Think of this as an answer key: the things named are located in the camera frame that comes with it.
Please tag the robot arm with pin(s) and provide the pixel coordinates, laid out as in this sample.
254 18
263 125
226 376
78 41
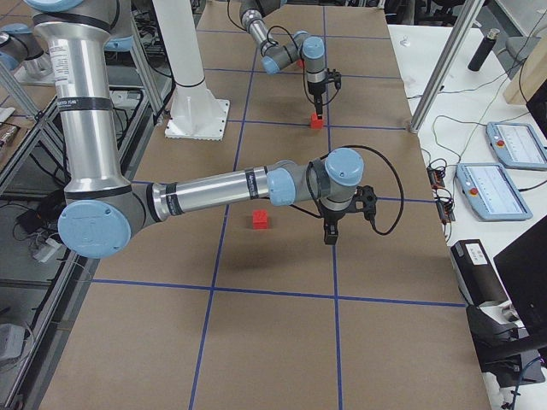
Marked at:
105 209
301 46

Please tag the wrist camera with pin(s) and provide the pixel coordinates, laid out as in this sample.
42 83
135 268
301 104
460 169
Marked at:
334 77
366 203

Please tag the teach pendant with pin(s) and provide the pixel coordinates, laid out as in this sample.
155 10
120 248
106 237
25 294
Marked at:
516 145
491 192

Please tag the black box on desk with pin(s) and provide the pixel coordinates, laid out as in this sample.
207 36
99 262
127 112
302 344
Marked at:
475 273

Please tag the far teach pendant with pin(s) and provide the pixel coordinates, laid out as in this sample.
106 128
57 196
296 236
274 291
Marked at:
516 145

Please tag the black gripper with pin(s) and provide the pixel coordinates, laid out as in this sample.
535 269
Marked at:
315 90
331 212

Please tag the near teach pendant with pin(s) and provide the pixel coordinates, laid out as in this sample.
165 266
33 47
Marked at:
491 192

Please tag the black water bottle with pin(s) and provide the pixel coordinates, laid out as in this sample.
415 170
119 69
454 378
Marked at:
484 49

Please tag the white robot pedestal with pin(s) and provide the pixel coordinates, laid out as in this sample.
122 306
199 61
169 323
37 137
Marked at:
195 113

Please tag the aluminium frame post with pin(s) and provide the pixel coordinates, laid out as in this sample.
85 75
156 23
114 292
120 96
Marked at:
448 54

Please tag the black monitor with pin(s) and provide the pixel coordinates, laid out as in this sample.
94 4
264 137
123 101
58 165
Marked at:
522 269

